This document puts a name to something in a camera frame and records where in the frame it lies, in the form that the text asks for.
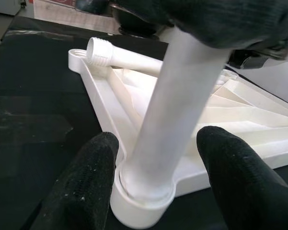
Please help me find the black round stool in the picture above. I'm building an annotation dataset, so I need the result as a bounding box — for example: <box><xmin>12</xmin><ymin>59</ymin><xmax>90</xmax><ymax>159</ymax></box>
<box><xmin>111</xmin><ymin>4</ymin><xmax>170</xmax><ymax>38</ymax></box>

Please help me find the clear tape patch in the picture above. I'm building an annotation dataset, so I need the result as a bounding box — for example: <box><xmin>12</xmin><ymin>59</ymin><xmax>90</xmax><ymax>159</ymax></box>
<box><xmin>0</xmin><ymin>95</ymin><xmax>74</xmax><ymax>146</ymax></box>

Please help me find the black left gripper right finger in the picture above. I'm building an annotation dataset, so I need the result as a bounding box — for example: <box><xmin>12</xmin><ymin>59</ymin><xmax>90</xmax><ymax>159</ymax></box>
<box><xmin>196</xmin><ymin>126</ymin><xmax>288</xmax><ymax>230</ymax></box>

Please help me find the white cloth covered bench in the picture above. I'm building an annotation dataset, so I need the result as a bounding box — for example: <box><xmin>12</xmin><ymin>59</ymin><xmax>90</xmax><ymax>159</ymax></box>
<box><xmin>33</xmin><ymin>0</ymin><xmax>125</xmax><ymax>35</ymax></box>

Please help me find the black tablecloth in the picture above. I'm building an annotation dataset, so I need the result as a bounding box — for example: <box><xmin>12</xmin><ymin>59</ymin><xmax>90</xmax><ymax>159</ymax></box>
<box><xmin>0</xmin><ymin>15</ymin><xmax>288</xmax><ymax>230</ymax></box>

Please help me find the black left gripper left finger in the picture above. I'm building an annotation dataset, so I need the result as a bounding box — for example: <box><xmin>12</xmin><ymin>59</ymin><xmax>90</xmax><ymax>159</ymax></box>
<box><xmin>41</xmin><ymin>131</ymin><xmax>120</xmax><ymax>230</ymax></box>

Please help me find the white plastic table leg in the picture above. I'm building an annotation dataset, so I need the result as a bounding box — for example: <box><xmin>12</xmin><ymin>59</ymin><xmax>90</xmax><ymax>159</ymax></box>
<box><xmin>86</xmin><ymin>36</ymin><xmax>165</xmax><ymax>78</ymax></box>
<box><xmin>118</xmin><ymin>23</ymin><xmax>230</xmax><ymax>202</ymax></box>

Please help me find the white plastic table top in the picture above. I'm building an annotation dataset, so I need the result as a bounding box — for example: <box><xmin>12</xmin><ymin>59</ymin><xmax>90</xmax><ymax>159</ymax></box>
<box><xmin>68</xmin><ymin>47</ymin><xmax>288</xmax><ymax>229</ymax></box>

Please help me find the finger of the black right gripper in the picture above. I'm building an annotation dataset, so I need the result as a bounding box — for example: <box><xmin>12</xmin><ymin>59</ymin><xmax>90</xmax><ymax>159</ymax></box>
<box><xmin>114</xmin><ymin>0</ymin><xmax>288</xmax><ymax>60</ymax></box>

